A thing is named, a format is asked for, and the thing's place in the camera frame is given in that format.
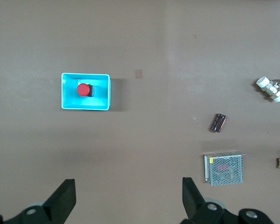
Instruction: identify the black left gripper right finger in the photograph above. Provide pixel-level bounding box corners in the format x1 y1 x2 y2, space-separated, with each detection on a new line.
180 177 240 224

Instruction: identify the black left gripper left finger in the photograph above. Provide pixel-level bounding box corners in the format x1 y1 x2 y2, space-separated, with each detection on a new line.
5 178 77 224

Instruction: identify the red mushroom push button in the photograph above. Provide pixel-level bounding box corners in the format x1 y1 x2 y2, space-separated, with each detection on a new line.
76 83 95 98

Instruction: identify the metal mesh power supply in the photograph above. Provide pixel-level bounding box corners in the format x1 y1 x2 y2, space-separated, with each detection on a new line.
203 151 246 187

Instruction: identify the dark brown cylindrical capacitor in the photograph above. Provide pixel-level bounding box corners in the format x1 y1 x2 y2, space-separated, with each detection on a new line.
209 113 228 133

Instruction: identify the cyan plastic box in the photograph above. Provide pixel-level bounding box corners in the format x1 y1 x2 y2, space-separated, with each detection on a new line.
61 72 112 111

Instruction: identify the white and metal ball valve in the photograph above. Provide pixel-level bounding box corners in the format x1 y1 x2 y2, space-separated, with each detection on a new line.
256 76 280 103

